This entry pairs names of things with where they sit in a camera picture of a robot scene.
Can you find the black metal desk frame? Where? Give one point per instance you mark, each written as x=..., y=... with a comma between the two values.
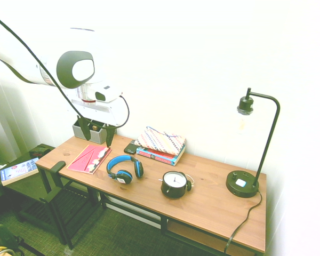
x=164, y=225

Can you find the pink thin book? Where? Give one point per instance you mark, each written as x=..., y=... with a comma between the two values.
x=88, y=158

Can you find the black alarm clock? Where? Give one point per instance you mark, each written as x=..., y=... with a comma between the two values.
x=174, y=184

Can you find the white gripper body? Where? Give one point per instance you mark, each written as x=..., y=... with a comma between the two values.
x=106, y=113

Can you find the black desk lamp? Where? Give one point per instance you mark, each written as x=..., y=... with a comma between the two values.
x=241, y=186

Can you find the black headphone hanger hook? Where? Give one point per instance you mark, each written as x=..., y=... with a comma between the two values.
x=57, y=166

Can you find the small gold cube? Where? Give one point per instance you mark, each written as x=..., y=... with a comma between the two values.
x=95, y=128

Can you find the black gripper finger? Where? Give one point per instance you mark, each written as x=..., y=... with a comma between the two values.
x=110, y=136
x=85, y=129

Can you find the blue and black headphones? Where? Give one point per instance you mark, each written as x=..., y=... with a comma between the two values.
x=124, y=176

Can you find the grey desk organizer box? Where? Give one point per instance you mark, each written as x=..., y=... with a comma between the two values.
x=96, y=136

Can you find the small black box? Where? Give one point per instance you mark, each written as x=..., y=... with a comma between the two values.
x=39, y=152

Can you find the blue and white paperback book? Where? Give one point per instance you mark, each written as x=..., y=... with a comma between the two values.
x=18, y=170

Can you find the black smartphone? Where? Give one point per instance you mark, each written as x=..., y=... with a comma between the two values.
x=130, y=148

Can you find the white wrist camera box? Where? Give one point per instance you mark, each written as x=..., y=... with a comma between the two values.
x=108, y=92

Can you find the blue and red book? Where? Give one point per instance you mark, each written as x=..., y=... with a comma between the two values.
x=160, y=157

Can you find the striped fabric pouch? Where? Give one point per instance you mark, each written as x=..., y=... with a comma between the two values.
x=160, y=140

